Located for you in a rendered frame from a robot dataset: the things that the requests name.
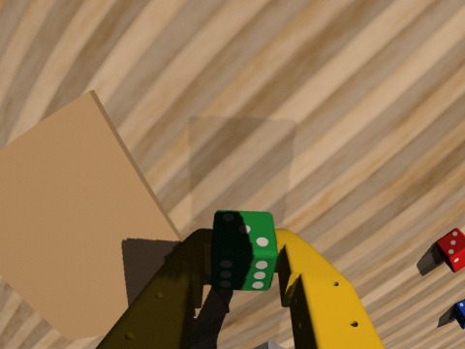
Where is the blue die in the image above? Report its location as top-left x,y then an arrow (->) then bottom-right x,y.
453,300 -> 465,330

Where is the tan flat mat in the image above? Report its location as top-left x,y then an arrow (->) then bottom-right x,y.
0,89 -> 184,339

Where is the green die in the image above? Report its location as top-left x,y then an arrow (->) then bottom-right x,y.
210,210 -> 278,291

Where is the red die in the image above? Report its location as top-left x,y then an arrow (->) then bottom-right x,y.
436,228 -> 465,272

